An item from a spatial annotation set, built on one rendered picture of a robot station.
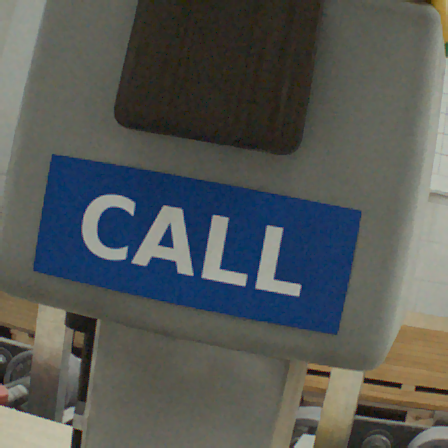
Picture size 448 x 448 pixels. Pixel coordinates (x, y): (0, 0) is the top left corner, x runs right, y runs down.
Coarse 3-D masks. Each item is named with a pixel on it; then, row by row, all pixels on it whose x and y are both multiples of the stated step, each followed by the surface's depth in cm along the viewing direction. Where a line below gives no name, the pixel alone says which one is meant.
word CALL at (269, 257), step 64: (64, 192) 22; (128, 192) 21; (192, 192) 21; (256, 192) 21; (64, 256) 22; (128, 256) 21; (192, 256) 21; (256, 256) 21; (320, 256) 21; (320, 320) 21
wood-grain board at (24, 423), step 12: (0, 408) 119; (0, 420) 114; (12, 420) 116; (24, 420) 117; (36, 420) 118; (48, 420) 119; (0, 432) 109; (12, 432) 111; (24, 432) 112; (36, 432) 113; (48, 432) 114; (60, 432) 116; (0, 444) 105; (12, 444) 106; (24, 444) 107; (36, 444) 108; (48, 444) 110; (60, 444) 111
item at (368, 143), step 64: (64, 0) 22; (128, 0) 21; (384, 0) 21; (64, 64) 22; (320, 64) 21; (384, 64) 21; (64, 128) 22; (320, 128) 21; (384, 128) 21; (320, 192) 21; (384, 192) 21; (0, 256) 22; (384, 256) 21; (128, 320) 22; (192, 320) 21; (256, 320) 21; (384, 320) 21
